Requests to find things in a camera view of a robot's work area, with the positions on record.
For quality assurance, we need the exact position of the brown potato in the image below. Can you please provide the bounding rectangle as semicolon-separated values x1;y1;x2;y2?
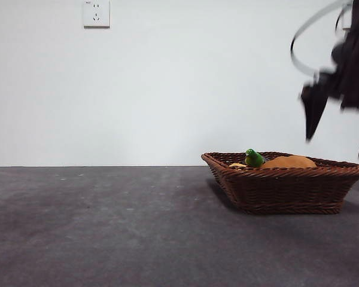
260;155;318;169

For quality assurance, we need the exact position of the purple eggplant with green stem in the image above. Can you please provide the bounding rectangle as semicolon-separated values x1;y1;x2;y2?
245;148;267;167

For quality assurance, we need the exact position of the brown wicker basket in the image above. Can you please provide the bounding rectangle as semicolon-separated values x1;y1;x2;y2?
200;151;359;215

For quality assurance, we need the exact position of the grey flat cable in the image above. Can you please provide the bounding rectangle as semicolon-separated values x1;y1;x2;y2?
290;0;355;74

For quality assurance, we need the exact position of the white wall socket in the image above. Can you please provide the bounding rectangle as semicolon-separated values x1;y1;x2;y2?
83;0;111;29

